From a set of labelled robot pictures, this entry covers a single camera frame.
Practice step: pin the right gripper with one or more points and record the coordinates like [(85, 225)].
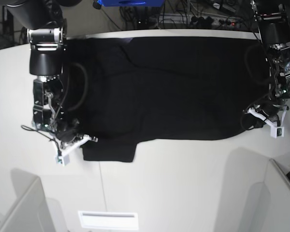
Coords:
[(63, 132)]

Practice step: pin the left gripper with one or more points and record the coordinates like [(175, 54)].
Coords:
[(269, 112)]

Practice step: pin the black T-shirt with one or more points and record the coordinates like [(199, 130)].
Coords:
[(182, 88)]

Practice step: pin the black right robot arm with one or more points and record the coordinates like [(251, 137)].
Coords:
[(46, 35)]

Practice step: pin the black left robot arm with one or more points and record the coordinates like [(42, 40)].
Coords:
[(274, 35)]

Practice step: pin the white slotted panel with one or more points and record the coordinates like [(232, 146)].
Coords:
[(109, 220)]

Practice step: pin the white left partition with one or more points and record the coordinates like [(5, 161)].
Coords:
[(24, 206)]

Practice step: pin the white partition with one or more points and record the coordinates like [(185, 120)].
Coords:
[(24, 206), (267, 207)]

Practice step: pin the white right partition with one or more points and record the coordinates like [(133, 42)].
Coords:
[(267, 207)]

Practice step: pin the blue box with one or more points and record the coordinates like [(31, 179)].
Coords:
[(131, 3)]

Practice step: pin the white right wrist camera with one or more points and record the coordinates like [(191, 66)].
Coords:
[(62, 160)]

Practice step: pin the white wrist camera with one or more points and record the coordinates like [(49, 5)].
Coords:
[(62, 160), (277, 132)]

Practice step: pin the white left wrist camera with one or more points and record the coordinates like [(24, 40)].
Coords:
[(277, 132)]

